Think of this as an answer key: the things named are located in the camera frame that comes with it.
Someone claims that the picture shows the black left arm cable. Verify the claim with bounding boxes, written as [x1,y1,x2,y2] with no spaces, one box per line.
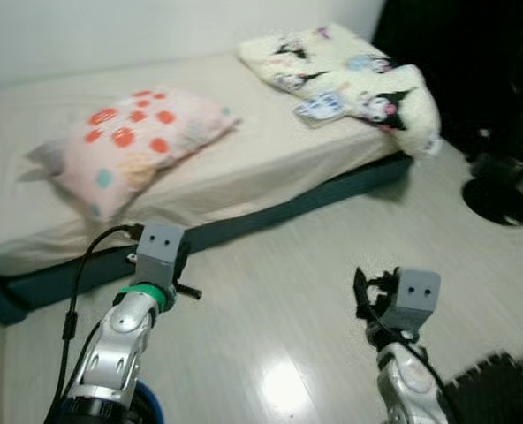
[45,223,143,420]

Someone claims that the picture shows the cream cartoon print blanket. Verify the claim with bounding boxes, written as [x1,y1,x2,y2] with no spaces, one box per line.
[237,24,443,160]

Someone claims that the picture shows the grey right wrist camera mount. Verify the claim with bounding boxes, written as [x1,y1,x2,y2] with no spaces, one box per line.
[387,268,441,335]

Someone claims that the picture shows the cream sheeted bed mattress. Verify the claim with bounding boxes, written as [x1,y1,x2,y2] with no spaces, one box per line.
[0,51,413,276]

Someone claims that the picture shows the blue bin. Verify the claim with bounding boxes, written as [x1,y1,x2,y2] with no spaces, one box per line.
[133,380,165,424]

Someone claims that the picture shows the black cabinet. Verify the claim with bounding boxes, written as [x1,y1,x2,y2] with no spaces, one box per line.
[370,0,523,178]

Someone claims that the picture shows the white book with blue letters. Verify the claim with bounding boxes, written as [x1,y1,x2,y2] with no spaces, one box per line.
[294,93,349,125]

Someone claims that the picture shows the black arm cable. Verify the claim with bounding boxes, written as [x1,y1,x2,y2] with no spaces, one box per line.
[359,300,448,424]
[45,223,143,420]

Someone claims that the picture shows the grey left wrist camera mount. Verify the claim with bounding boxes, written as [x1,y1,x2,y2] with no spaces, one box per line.
[133,223,187,288]

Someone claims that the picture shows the black floor fan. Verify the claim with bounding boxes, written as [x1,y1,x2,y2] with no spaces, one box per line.
[460,128,523,228]

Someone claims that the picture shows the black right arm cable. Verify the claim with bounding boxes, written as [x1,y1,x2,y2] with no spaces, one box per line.
[359,300,448,424]

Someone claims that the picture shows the pink pillow with red spots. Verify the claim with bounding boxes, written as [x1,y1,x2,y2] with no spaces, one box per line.
[19,86,242,222]

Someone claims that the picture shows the black foam floor mat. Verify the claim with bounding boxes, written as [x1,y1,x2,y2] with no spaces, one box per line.
[443,352,523,424]

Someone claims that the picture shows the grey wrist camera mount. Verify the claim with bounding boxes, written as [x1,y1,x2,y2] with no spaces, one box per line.
[133,223,187,288]
[387,268,441,335]

